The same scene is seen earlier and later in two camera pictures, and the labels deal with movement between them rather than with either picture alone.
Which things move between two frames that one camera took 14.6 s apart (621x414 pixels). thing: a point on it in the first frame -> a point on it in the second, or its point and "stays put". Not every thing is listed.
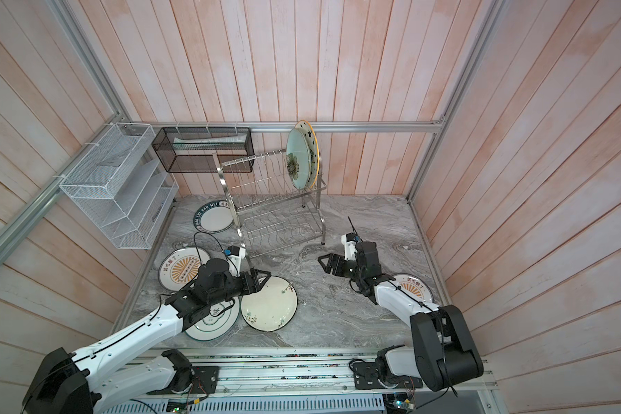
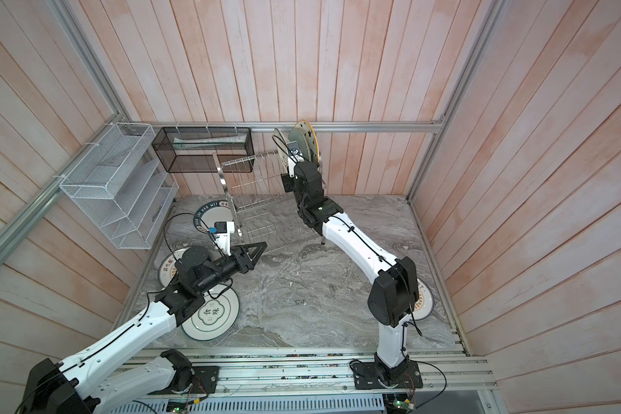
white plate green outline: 212,328 stays put
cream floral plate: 273,308 -> 282,149
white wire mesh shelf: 121,184 stays put
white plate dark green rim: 214,216 stays put
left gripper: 254,281 -> 242,259
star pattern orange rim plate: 308,128 stays put
